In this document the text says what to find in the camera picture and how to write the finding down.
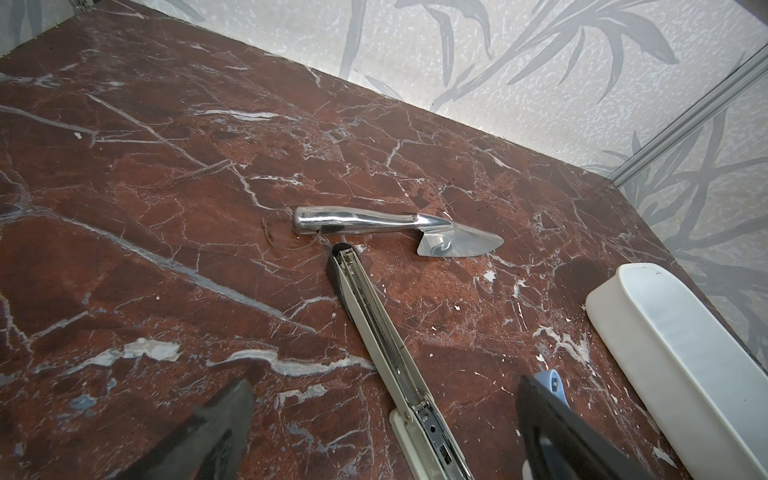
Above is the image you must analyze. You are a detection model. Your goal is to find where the black white stapler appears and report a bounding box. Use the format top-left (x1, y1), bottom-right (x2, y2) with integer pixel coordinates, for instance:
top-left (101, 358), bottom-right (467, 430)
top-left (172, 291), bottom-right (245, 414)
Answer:
top-left (327, 243), bottom-right (473, 479)

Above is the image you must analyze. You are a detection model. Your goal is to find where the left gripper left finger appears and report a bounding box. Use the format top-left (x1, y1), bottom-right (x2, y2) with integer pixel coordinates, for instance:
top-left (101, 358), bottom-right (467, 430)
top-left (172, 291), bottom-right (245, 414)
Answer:
top-left (117, 377), bottom-right (254, 479)

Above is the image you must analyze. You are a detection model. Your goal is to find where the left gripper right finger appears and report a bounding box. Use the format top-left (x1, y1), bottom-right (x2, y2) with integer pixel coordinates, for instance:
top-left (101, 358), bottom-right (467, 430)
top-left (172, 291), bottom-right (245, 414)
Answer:
top-left (516, 375), bottom-right (654, 480)

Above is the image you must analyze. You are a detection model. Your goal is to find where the white plastic tray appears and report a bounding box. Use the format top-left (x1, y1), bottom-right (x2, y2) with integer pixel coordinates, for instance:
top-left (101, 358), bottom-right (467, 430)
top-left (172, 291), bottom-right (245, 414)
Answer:
top-left (585, 263), bottom-right (767, 479)

